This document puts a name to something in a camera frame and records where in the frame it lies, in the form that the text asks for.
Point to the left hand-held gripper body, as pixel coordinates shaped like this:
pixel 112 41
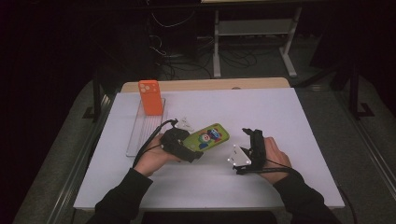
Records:
pixel 174 144

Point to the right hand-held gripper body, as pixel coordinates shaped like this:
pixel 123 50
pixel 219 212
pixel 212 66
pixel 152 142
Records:
pixel 257 155

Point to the green cartoon phone case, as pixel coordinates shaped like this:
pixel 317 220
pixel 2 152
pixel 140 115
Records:
pixel 209 137

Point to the clear plastic rack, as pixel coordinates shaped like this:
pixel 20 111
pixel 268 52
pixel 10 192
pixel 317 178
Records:
pixel 146 133

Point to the orange phone case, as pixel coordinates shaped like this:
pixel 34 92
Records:
pixel 151 98

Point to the person's right hand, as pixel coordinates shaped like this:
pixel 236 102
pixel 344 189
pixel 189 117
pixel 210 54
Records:
pixel 277 165

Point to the person's left hand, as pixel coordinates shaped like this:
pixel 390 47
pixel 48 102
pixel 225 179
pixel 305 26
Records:
pixel 154 158

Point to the black metal stand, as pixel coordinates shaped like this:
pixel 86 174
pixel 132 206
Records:
pixel 355 93
pixel 97 93

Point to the metal floor rail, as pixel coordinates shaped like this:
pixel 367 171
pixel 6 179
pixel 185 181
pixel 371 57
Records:
pixel 77 174
pixel 367 143

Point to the white metal desk frame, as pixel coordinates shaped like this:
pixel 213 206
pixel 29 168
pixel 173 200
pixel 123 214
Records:
pixel 253 28

